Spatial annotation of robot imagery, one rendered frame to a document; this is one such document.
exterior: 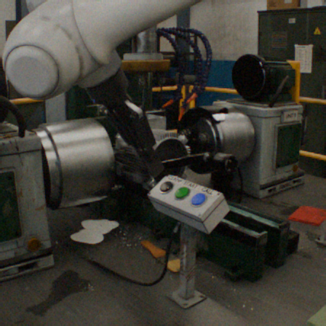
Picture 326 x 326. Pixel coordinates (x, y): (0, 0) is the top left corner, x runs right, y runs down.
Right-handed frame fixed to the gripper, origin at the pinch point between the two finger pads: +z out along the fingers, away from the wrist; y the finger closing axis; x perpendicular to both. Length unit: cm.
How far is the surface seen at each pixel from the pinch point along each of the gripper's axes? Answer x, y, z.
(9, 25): -162, 555, 3
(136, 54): -33, 42, -5
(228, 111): -53, 35, 31
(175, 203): 2.7, -5.4, 8.1
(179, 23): -466, 558, 178
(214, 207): -0.3, -13.5, 8.9
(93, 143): -1.9, 30.8, 3.8
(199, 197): -0.1, -10.3, 7.3
